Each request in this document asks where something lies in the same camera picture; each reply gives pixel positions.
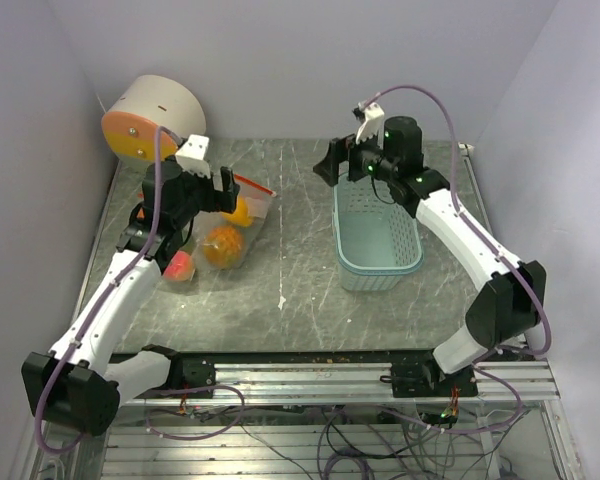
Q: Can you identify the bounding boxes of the white corner bracket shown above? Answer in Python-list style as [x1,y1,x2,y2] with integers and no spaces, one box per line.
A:
[458,143,475,157]

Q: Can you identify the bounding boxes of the white cylindrical drawer box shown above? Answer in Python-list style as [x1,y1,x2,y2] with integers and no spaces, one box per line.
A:
[101,75,207,172]

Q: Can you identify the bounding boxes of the toy peach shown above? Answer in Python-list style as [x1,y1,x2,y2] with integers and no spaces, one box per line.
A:
[163,250,195,282]

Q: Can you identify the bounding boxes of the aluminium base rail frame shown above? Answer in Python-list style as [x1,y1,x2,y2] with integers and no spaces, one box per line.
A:
[102,359,560,406]

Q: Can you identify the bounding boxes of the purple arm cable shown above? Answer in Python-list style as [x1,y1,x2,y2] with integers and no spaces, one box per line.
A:
[364,84,554,359]
[32,125,189,455]

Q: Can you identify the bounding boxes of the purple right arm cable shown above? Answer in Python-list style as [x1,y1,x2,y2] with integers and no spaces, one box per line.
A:
[364,84,554,359]

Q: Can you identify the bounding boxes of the toy pineapple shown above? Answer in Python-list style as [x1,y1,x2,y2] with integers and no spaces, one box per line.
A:
[202,225,245,269]

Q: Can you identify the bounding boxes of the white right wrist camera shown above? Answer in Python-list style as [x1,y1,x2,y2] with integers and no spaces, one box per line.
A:
[353,102,385,144]

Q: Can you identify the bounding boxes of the light blue plastic basket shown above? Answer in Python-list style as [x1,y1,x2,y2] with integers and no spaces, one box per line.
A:
[332,174,424,292]

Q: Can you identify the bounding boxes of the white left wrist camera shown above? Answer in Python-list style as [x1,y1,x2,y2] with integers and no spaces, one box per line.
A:
[175,134,211,179]

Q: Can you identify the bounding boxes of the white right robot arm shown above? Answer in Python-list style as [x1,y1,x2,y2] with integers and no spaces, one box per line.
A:
[313,116,546,396]

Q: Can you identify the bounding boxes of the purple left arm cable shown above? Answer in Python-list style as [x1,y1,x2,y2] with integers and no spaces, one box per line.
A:
[32,125,189,455]

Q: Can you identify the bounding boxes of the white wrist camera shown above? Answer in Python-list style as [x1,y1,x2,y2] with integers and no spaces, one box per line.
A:
[353,102,385,144]
[175,134,211,179]

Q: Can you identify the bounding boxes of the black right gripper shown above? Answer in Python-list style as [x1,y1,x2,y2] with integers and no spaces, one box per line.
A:
[314,123,397,187]

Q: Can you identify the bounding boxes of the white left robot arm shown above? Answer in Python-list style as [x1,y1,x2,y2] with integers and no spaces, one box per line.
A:
[21,158,240,436]

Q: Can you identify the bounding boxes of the tangled cables under table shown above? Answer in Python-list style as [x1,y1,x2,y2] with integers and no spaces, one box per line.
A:
[144,389,531,480]

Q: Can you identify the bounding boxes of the small yellow toy fruit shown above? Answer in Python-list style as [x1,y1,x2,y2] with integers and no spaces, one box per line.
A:
[222,197,254,228]

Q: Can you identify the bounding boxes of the clear orange zip top bag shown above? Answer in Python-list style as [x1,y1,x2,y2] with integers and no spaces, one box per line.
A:
[118,202,196,284]

